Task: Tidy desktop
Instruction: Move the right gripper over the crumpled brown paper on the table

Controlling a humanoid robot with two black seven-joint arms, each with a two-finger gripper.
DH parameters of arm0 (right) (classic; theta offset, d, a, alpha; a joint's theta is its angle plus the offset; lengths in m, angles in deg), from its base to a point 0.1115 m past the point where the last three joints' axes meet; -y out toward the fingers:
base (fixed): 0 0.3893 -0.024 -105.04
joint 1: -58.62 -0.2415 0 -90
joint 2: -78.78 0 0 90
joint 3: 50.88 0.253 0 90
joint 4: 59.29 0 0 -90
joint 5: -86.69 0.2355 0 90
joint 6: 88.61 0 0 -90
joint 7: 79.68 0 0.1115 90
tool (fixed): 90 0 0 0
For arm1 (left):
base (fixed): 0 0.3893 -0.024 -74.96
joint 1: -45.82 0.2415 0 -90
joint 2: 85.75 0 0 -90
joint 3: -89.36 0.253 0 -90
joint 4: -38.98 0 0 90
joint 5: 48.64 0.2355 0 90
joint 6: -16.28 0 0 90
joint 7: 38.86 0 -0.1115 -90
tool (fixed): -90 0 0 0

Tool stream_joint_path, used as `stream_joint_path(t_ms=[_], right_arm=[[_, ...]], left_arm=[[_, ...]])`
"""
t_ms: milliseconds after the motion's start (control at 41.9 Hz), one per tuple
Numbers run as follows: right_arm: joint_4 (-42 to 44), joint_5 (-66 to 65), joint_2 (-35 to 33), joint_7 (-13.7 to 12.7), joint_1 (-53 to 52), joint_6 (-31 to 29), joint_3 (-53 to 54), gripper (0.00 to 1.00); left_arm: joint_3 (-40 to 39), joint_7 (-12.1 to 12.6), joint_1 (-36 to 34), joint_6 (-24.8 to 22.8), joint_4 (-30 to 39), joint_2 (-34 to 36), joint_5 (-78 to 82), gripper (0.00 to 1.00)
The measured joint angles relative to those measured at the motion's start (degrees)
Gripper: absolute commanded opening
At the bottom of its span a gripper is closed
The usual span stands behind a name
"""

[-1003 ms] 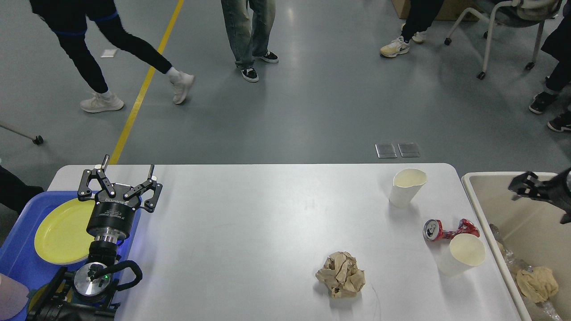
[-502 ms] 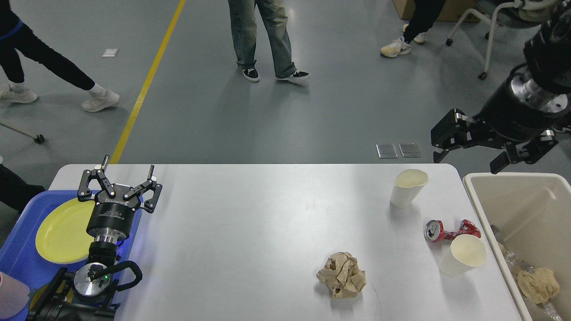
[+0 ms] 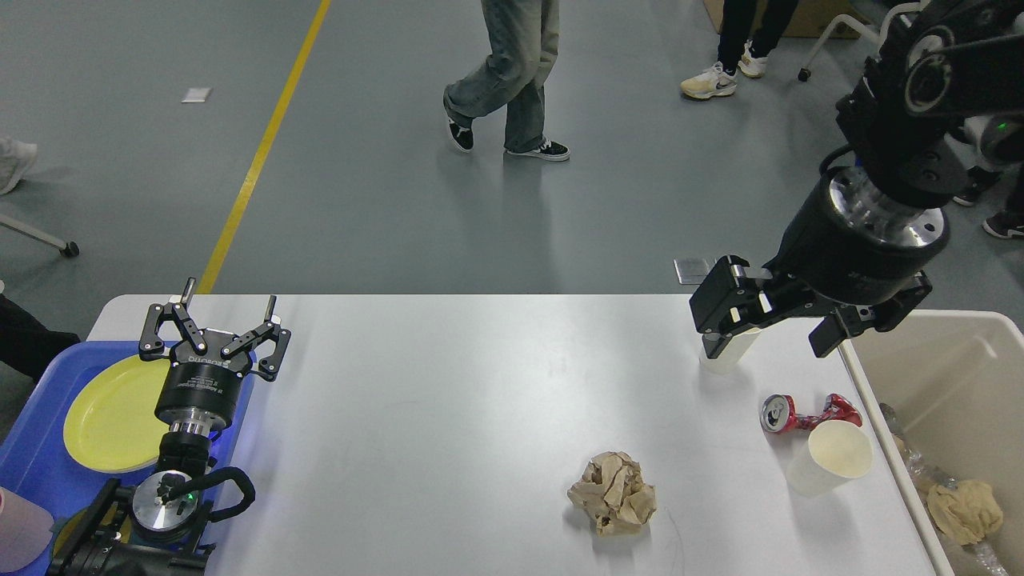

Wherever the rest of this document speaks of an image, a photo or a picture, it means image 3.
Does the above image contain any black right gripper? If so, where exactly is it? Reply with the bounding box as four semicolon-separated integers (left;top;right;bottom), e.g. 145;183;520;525
689;169;950;360

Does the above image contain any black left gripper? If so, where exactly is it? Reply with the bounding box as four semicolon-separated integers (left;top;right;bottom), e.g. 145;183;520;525
138;278;293;430

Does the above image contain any yellow plate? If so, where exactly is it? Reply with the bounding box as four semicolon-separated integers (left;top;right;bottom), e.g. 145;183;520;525
63;356;170;470

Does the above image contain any grey mug yellow inside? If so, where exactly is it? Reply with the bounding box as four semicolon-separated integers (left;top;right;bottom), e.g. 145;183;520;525
49;508;132;558

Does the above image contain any brown paper ball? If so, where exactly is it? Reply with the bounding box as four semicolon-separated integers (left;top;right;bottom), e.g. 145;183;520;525
926;480;1002;546
566;451;658;537

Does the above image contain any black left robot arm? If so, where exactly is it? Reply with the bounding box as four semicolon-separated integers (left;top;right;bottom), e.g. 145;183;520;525
46;278;291;575

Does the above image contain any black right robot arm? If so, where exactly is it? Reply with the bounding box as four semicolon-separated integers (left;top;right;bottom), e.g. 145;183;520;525
689;1;1022;362

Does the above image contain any white paper cup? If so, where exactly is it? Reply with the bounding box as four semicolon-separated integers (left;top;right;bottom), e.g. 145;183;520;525
701;327;762;374
786;422;874;497

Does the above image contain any crushed red can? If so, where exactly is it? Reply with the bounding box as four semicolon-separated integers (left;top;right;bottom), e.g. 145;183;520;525
758;393;863;434

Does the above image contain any floor socket plate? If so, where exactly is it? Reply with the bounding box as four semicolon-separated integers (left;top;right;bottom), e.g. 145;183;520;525
673;258;713;286

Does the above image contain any chair leg with caster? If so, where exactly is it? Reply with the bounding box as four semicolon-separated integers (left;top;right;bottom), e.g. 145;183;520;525
1;213;80;258

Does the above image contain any beige plastic bin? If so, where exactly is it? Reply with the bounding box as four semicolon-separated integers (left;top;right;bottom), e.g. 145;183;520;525
840;310;1023;575

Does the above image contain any blue plastic tray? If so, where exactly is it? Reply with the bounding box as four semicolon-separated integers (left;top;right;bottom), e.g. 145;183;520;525
1;342;226;575

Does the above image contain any white office chair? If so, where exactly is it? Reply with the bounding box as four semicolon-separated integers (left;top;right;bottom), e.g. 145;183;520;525
796;1;931;82

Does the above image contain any pink cup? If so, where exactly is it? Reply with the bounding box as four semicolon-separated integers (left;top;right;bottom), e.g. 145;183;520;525
1;487;54;574

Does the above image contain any person in black clothes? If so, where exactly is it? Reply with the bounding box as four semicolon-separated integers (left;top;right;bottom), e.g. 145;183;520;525
952;164;1024;241

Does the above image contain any white paper on floor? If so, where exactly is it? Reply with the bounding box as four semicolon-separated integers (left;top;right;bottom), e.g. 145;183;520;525
182;87;213;102

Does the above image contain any person in black leggings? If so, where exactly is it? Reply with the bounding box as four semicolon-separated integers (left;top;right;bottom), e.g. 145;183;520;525
680;1;798;101

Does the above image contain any cardboard box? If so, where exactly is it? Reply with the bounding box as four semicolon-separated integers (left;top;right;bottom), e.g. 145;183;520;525
702;1;874;39

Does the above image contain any person in blue jeans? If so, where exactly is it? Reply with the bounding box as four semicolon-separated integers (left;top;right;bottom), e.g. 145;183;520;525
443;1;570;162

